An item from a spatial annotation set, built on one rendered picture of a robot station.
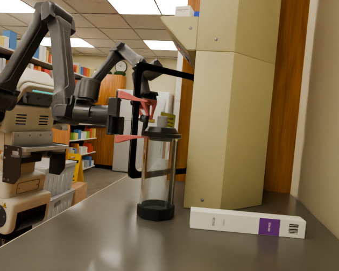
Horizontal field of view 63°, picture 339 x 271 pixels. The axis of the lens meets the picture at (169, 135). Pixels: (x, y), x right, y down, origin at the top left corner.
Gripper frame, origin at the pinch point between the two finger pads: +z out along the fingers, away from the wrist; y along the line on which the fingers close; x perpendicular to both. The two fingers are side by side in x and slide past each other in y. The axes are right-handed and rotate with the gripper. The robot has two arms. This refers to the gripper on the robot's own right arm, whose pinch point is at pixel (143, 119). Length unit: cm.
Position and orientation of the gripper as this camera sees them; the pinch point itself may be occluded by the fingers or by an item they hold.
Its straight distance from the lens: 75.5
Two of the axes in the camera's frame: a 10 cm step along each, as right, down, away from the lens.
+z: 9.8, 1.0, -1.7
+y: 0.9, -9.9, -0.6
